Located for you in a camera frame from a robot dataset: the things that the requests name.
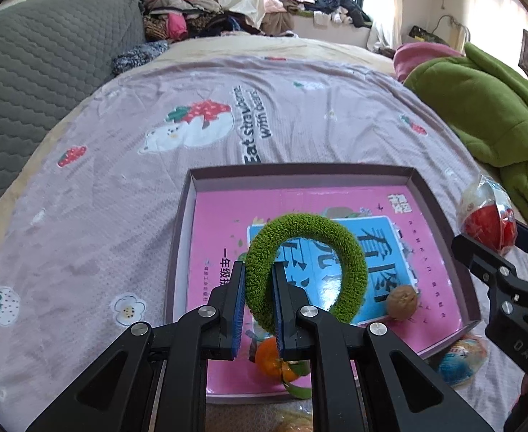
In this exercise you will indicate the pile of dark clothes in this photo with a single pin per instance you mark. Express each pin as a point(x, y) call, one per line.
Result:
point(322, 2)

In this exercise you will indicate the strawberry printed blanket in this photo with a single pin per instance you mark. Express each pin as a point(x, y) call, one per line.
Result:
point(111, 189)

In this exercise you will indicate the tangerine with green leaf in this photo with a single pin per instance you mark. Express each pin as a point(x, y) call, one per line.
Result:
point(268, 360)

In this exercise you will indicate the dark floral cloth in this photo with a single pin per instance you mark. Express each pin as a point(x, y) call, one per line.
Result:
point(140, 56)

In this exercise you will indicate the grey quilted headboard cover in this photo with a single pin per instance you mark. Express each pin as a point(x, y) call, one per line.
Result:
point(43, 63)

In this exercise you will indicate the brown walnut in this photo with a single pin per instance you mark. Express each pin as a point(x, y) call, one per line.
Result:
point(402, 302)

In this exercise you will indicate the blue white toy egg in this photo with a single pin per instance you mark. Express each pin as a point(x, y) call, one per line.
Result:
point(460, 362)

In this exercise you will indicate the pile of mixed clothes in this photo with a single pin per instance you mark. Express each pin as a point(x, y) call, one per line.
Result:
point(187, 11)

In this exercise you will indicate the shallow box with pink bottom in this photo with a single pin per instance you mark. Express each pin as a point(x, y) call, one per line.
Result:
point(219, 234)

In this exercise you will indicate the green fuzzy scrunchie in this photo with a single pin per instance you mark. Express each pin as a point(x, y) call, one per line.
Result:
point(349, 274)

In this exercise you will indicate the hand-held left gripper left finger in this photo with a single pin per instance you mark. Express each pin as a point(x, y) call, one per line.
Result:
point(238, 310)

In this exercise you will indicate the pink cloth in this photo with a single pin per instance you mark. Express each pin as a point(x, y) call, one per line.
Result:
point(419, 56)

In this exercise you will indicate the green fleece blanket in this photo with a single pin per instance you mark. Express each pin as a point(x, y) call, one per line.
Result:
point(493, 108)

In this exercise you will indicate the red toy egg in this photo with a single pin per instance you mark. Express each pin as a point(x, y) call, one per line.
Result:
point(484, 229)

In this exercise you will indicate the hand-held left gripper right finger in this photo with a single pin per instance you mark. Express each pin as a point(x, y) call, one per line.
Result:
point(278, 310)

